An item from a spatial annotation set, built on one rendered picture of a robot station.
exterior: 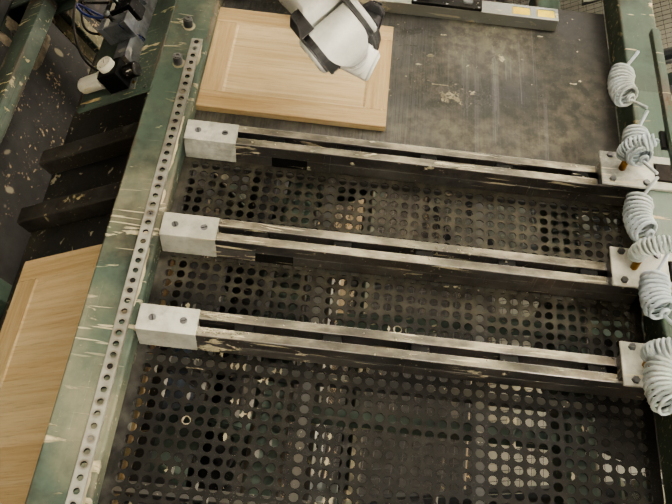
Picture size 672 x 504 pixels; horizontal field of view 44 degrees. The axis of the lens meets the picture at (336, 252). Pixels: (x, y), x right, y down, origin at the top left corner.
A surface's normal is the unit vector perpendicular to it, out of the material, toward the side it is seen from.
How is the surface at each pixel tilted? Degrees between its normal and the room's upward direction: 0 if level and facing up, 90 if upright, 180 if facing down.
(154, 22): 90
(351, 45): 58
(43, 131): 0
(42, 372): 90
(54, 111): 0
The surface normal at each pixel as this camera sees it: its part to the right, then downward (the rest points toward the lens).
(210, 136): 0.07, -0.55
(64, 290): -0.44, -0.52
